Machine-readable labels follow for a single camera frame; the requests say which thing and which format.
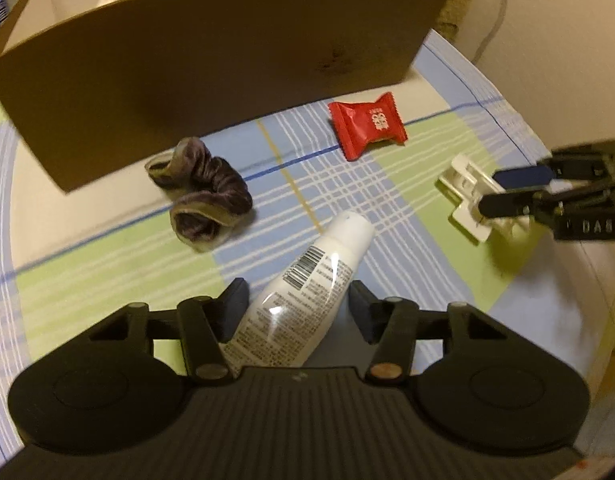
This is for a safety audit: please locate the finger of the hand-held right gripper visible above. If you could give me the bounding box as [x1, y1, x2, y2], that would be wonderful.
[492, 140, 615, 190]
[479, 177, 615, 221]

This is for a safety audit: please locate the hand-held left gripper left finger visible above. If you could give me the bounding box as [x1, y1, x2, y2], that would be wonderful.
[90, 277, 251, 381]

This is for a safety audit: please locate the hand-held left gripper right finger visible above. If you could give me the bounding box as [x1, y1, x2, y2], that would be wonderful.
[348, 280, 508, 382]

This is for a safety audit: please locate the white plastic clip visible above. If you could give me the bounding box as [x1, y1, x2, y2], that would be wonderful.
[434, 154, 533, 243]

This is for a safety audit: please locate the white squeeze tube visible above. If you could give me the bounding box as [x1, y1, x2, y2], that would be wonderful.
[218, 211, 375, 378]

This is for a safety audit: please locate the brown cardboard box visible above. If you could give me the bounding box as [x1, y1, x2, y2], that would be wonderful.
[0, 0, 449, 193]

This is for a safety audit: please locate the purple velvet scrunchie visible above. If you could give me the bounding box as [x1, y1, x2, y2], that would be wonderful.
[145, 136, 253, 253]

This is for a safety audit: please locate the red candy packet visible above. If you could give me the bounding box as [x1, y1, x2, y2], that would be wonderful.
[327, 91, 408, 162]

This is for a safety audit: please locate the beige quilted cushion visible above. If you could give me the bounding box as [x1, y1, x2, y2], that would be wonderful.
[435, 0, 481, 43]

